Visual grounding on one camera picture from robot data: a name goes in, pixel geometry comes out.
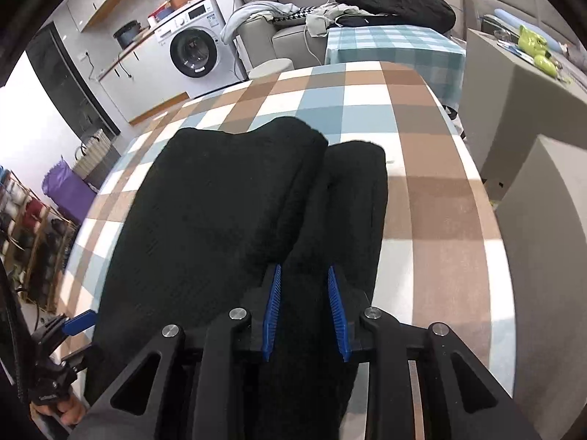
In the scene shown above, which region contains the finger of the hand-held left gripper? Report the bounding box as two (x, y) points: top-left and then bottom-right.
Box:
(59, 343), (99, 373)
(63, 310), (98, 336)

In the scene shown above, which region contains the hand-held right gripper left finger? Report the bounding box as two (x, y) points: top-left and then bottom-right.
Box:
(69, 263), (282, 440)

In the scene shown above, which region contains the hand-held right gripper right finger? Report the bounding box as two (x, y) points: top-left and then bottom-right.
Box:
(327, 265), (542, 440)

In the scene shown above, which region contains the black knit sweater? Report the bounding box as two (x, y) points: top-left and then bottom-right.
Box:
(83, 117), (390, 440)

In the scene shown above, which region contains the person's left hand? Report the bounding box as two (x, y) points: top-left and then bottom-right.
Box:
(30, 393), (89, 428)

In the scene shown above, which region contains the wooden shoe rack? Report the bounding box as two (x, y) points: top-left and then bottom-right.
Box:
(0, 167), (81, 315)

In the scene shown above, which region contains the purple bag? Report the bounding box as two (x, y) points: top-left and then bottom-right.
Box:
(41, 158), (97, 223)

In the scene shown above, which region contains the brown blue checkered tablecloth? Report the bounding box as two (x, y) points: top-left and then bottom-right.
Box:
(59, 61), (517, 440)

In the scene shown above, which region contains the woven basket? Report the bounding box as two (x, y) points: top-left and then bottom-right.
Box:
(73, 128), (121, 188)

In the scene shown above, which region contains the grey upholstered block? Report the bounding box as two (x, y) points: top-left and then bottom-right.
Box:
(493, 135), (587, 440)

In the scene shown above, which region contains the black glass door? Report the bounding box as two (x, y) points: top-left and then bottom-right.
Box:
(25, 22), (121, 138)

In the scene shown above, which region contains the white round stool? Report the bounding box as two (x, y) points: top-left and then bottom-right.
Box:
(248, 58), (294, 81)

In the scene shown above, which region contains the white counter with wooden top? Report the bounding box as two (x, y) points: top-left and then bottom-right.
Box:
(92, 0), (248, 127)

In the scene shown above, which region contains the grey sofa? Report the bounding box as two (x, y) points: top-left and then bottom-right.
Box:
(234, 0), (587, 74)

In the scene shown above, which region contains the grey cabinet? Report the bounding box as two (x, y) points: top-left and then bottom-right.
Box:
(459, 27), (587, 193)

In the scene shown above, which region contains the white washing machine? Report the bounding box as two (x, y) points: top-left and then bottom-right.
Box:
(153, 0), (246, 92)

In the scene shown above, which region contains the teal checkered cloth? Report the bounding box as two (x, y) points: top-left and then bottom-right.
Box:
(325, 24), (466, 115)

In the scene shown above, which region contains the dark cooking pot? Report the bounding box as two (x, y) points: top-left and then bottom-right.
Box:
(113, 19), (141, 51)

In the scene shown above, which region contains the pale green grey garment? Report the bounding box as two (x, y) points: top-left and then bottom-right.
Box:
(305, 4), (363, 37)

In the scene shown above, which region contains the light grey garment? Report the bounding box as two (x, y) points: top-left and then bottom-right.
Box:
(220, 1), (299, 44)

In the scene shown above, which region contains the black white checkered pillow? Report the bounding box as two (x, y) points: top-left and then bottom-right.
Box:
(273, 4), (317, 26)

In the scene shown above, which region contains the black quilted jacket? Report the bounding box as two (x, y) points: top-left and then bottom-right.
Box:
(335, 0), (457, 33)

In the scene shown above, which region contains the red basin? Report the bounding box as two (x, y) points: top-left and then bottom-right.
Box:
(147, 0), (198, 28)

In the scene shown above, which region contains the green plush toy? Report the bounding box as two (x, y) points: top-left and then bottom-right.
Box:
(516, 25), (558, 74)

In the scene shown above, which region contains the light blue pillow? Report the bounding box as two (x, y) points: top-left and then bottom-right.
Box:
(493, 7), (562, 51)

